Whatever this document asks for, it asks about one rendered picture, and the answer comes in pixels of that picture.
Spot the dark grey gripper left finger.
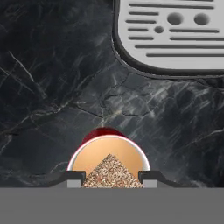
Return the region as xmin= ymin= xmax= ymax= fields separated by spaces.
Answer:
xmin=43 ymin=170 xmax=87 ymax=189

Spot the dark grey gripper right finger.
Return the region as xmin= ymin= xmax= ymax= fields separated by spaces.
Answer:
xmin=138 ymin=170 xmax=181 ymax=189

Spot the brown speckled sugar cube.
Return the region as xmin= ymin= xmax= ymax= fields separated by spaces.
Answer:
xmin=82 ymin=153 xmax=145 ymax=189

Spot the red coffee cup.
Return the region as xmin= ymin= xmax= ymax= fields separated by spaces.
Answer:
xmin=66 ymin=127 xmax=151 ymax=189

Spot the grey coffee machine drip tray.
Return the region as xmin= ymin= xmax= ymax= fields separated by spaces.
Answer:
xmin=111 ymin=0 xmax=224 ymax=79

